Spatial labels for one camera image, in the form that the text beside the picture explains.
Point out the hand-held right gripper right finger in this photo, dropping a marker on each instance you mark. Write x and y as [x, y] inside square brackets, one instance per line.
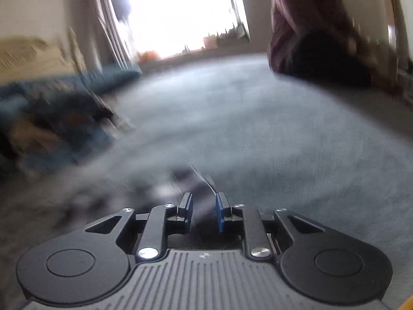
[220, 214]

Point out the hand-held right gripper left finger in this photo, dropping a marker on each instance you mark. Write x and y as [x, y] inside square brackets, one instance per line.
[186, 213]

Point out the black white plaid shirt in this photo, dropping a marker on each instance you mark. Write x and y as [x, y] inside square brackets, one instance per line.
[180, 190]

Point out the grey-blue bed sheet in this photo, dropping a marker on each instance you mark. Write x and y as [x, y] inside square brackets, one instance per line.
[258, 129]

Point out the dark blue quilted duvet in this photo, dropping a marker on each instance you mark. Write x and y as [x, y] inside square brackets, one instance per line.
[74, 109]

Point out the blue puffy duvet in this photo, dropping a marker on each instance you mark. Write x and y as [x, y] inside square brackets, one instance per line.
[113, 79]

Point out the orange thing on windowsill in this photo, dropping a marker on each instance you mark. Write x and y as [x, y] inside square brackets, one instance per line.
[148, 56]

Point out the beige crumpled garment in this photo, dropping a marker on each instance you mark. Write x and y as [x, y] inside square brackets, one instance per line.
[38, 135]

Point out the pink cup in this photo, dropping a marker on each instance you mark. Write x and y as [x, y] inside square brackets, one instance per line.
[209, 42]

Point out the grey window curtain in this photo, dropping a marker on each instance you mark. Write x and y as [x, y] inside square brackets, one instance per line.
[103, 22]

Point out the cream carved bed headboard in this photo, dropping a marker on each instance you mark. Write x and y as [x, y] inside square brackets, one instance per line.
[32, 58]

